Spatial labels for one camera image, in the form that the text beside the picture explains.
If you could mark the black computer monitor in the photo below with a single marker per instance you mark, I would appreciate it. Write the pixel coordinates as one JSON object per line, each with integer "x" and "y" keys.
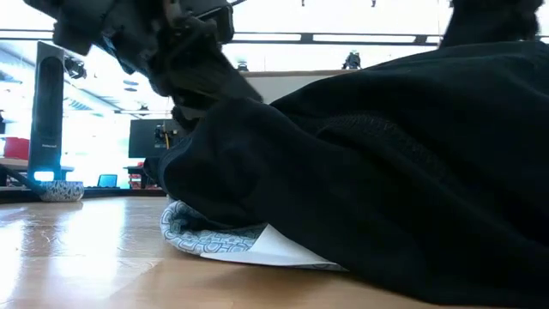
{"x": 143, "y": 137}

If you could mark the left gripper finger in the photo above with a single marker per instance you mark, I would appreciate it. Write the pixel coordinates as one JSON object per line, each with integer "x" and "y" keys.
{"x": 201, "y": 81}

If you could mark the patterned round bowl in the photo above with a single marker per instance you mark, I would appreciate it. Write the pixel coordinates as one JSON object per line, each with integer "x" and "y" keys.
{"x": 62, "y": 192}

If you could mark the large black garment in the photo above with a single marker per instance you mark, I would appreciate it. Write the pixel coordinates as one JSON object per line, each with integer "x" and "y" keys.
{"x": 364, "y": 171}

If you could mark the small blue-screen laptop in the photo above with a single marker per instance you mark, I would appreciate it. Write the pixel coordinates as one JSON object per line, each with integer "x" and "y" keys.
{"x": 107, "y": 180}

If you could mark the black tower fan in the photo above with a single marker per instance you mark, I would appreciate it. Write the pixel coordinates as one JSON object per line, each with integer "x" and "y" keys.
{"x": 46, "y": 107}

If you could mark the white grey-patterned cloth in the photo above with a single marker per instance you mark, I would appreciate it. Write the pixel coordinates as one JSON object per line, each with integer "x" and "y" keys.
{"x": 206, "y": 242}

